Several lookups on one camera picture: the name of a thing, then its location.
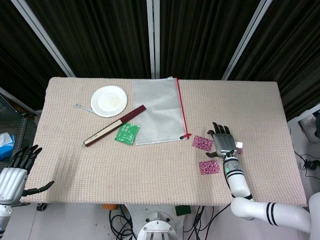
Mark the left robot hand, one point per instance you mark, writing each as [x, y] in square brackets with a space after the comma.
[11, 183]

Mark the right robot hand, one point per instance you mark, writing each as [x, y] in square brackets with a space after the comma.
[225, 143]

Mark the pink packet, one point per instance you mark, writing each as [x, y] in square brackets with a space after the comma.
[202, 142]
[239, 144]
[209, 167]

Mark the metal robot base column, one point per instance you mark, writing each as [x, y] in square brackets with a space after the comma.
[157, 225]

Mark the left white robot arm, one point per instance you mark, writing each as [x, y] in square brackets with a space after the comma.
[4, 217]

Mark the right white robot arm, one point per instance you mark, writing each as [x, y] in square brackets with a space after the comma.
[252, 208]

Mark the blue tissue box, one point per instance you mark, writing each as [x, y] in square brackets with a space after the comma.
[6, 148]

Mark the black table caster wheel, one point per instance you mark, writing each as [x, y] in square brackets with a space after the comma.
[42, 206]

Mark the grey wicker chair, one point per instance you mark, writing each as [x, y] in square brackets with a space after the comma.
[25, 130]

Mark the translucent pouch with red zipper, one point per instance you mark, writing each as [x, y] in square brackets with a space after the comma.
[157, 112]

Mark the beige woven tablecloth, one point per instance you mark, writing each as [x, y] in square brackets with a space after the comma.
[155, 170]

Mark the green block under table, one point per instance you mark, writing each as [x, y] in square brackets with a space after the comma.
[183, 210]

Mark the white machine beside table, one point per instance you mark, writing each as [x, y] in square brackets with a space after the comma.
[308, 122]

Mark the green sachet packet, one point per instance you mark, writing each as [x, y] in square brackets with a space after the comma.
[127, 133]

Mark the orange object under table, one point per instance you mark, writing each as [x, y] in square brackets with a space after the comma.
[109, 207]

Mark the small clear plastic spoon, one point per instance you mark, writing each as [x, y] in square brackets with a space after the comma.
[82, 107]

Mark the dark curtain panel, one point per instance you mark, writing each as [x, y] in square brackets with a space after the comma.
[95, 35]
[292, 50]
[200, 35]
[15, 62]

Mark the dark red folded fan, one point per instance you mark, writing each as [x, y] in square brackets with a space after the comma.
[112, 126]

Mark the white round plate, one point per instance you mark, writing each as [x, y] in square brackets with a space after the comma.
[109, 101]

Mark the aluminium partition post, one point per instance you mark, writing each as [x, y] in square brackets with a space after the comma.
[42, 35]
[153, 37]
[246, 37]

